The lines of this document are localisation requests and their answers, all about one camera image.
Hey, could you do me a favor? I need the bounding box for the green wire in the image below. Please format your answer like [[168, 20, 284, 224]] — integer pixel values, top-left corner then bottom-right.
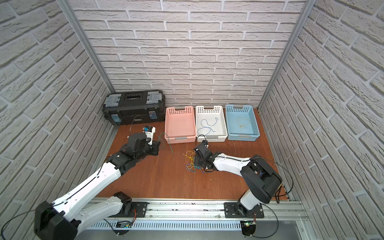
[[158, 132, 174, 154]]

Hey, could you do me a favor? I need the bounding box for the blue wire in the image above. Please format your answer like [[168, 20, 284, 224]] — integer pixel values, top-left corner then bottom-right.
[[197, 116, 219, 136]]

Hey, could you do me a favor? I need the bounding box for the yellow wire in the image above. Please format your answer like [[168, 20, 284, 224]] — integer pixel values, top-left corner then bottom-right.
[[236, 116, 252, 129]]

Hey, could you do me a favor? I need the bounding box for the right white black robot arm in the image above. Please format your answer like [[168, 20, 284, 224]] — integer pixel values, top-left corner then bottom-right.
[[194, 141, 283, 218]]

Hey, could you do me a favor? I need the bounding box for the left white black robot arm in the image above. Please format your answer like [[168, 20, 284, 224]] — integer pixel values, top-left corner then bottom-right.
[[34, 126, 160, 240]]

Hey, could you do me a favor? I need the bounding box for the white perforated basket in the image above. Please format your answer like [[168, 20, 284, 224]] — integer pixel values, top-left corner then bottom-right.
[[195, 106, 228, 142]]

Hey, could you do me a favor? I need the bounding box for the pink perforated basket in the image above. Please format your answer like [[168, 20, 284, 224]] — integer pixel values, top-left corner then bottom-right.
[[165, 106, 197, 145]]

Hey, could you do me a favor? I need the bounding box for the black plastic toolbox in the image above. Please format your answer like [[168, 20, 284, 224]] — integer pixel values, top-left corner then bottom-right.
[[102, 90, 166, 126]]

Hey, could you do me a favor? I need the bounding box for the blue perforated basket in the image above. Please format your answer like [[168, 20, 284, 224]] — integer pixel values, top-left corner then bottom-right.
[[226, 105, 260, 142]]

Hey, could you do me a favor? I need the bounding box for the tangled coloured wire pile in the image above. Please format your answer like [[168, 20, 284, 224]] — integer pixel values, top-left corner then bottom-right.
[[182, 149, 208, 175]]

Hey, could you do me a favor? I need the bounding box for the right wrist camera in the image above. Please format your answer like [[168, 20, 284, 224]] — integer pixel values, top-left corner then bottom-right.
[[198, 140, 208, 148]]

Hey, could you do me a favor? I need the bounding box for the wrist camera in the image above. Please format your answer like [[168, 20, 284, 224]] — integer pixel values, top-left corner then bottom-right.
[[198, 140, 208, 148], [144, 126, 156, 145]]

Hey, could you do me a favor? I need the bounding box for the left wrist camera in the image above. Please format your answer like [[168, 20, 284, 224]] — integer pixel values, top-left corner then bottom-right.
[[144, 126, 156, 145]]

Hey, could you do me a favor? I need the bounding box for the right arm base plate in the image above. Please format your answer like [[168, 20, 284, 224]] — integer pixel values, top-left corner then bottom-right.
[[224, 202, 265, 219]]

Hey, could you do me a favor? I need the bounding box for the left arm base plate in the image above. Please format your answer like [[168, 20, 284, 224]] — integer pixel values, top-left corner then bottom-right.
[[110, 202, 149, 218]]

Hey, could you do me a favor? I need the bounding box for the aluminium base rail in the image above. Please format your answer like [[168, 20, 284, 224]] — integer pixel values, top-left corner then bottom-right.
[[86, 198, 309, 232]]

